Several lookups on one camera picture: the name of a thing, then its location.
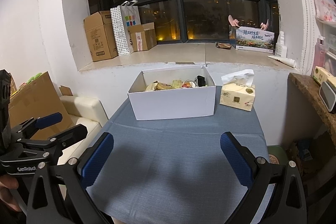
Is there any green paper stack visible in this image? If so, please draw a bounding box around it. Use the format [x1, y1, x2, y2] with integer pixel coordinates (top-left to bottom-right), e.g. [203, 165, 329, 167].
[12, 72, 43, 94]

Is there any person's left hand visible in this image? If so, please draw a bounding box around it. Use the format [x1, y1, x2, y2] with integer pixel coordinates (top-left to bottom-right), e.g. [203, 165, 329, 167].
[0, 176, 24, 212]

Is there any white cardboard box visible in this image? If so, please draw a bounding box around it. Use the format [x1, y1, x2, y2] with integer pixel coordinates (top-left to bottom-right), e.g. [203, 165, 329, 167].
[127, 64, 217, 121]

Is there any pink bottle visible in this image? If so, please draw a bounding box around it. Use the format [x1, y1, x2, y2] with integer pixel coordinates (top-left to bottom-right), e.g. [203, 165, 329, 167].
[313, 36, 326, 75]

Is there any small yellow tissue pack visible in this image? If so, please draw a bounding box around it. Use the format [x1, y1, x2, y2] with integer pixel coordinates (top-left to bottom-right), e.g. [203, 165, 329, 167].
[312, 66, 330, 86]

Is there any tall brown cardboard box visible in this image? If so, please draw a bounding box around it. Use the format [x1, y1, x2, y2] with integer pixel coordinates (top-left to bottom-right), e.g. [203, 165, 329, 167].
[84, 10, 119, 62]

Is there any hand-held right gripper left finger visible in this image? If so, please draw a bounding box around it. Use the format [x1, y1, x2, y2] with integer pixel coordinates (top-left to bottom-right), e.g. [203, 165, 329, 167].
[26, 132, 114, 224]

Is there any white dotted paper bag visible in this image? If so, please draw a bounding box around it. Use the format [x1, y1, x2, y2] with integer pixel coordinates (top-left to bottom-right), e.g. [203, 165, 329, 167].
[110, 0, 140, 56]

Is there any green stool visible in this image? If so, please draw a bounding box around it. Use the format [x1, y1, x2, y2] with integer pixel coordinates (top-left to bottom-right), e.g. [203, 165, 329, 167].
[267, 145, 290, 165]

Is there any white leather ottoman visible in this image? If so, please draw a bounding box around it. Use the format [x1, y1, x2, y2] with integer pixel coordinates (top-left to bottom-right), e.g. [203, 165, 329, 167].
[56, 95, 109, 167]

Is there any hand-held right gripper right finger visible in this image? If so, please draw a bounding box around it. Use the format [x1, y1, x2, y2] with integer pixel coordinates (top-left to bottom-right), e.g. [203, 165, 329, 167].
[220, 132, 307, 224]

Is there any blue grey tablecloth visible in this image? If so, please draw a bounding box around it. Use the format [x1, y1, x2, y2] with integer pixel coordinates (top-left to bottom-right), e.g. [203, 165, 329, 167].
[86, 98, 269, 224]

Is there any white plastic bottle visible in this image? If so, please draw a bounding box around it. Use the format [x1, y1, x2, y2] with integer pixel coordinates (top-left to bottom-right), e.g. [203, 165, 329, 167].
[275, 31, 288, 57]

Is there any landscape print box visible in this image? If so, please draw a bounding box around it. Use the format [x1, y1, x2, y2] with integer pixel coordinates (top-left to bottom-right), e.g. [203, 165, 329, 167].
[235, 27, 276, 54]

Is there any floral pink box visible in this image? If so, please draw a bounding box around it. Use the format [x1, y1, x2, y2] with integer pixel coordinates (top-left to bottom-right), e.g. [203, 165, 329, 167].
[314, 0, 336, 24]

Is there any white tube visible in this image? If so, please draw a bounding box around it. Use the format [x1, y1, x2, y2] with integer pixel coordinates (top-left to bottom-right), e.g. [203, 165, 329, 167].
[267, 55, 297, 68]

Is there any white rounded device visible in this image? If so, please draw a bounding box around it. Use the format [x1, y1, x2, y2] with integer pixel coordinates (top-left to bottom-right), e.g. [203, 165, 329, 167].
[319, 76, 336, 113]

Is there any brown stone shelf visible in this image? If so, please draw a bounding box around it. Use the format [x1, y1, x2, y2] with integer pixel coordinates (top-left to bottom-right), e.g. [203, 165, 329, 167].
[288, 72, 336, 139]

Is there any brown box beside sofa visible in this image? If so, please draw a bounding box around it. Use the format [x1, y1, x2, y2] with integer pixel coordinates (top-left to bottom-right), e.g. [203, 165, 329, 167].
[8, 71, 74, 133]

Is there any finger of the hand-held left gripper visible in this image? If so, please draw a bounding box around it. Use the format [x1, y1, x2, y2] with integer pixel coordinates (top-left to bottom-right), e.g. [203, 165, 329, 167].
[12, 112, 63, 140]
[45, 124, 88, 159]

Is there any open brown cardboard box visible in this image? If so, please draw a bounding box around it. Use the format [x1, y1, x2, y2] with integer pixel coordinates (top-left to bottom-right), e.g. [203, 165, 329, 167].
[128, 22, 157, 52]

